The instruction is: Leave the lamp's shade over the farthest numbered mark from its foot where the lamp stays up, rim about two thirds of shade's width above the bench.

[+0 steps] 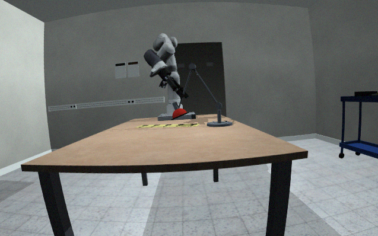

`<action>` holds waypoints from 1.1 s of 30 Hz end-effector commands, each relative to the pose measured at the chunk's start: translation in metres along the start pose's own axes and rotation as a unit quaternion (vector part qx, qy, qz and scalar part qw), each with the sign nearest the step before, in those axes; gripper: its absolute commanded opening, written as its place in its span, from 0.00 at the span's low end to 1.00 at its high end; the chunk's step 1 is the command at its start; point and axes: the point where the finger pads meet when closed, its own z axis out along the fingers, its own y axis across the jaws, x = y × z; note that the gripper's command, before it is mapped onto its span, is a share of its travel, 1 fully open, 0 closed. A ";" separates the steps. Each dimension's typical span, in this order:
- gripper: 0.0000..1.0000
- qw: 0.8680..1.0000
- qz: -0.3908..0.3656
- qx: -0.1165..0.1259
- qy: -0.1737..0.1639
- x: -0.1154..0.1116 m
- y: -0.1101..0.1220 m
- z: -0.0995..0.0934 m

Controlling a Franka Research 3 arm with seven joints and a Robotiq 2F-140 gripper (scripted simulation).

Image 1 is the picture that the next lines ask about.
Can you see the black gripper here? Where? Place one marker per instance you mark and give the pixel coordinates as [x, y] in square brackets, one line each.
[163, 73]

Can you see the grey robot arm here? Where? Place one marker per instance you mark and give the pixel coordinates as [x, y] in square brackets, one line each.
[164, 58]

